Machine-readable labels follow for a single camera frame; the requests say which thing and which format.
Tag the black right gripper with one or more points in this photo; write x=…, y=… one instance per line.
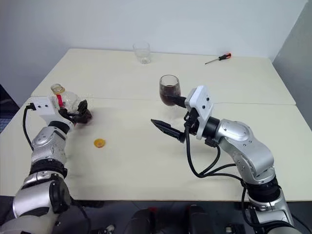
x=192, y=122

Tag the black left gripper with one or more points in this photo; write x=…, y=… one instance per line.
x=67, y=117

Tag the clear plastic bottle red liquid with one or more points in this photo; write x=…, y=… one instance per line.
x=70, y=98

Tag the wine glass with dark drink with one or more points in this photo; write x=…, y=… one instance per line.
x=169, y=90

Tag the yellow bottle cap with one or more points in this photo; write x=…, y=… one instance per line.
x=100, y=143

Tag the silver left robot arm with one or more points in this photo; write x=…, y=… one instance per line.
x=46, y=151

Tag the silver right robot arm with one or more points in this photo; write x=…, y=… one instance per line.
x=246, y=146

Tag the clear glass tumbler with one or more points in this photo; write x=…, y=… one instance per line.
x=142, y=52

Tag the dark blue furniture piece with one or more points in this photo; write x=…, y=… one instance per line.
x=6, y=109

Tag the small white round knob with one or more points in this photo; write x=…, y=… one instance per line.
x=111, y=228
x=228, y=229

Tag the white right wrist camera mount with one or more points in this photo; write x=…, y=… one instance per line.
x=202, y=102

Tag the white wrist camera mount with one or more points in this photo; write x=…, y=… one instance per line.
x=202, y=102
x=45, y=109

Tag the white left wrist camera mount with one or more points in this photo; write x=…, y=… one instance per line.
x=45, y=109

